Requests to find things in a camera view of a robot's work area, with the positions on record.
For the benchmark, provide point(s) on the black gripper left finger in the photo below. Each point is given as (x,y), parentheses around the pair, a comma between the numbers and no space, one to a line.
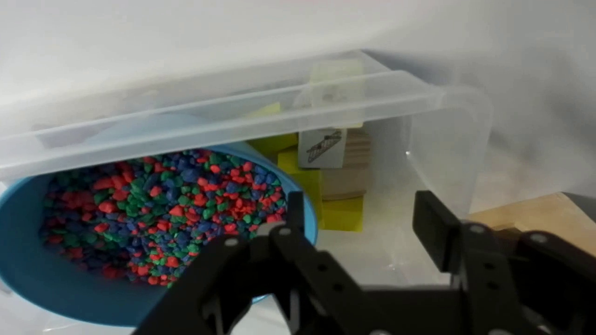
(311,291)

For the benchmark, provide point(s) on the small wooden cube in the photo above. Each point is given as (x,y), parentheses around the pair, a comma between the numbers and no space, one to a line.
(352,178)

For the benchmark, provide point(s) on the blue bowl with coloured gravel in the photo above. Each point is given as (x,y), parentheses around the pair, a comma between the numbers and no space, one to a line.
(105,243)

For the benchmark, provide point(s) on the yellow blocks in container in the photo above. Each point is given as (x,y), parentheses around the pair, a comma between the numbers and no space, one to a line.
(335,215)

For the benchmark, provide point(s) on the green number cube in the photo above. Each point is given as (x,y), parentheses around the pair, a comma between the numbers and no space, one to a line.
(322,148)

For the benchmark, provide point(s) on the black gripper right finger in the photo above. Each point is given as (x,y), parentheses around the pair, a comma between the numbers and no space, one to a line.
(529,284)

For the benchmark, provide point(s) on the clear plastic container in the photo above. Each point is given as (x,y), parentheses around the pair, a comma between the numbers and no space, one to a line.
(423,137)

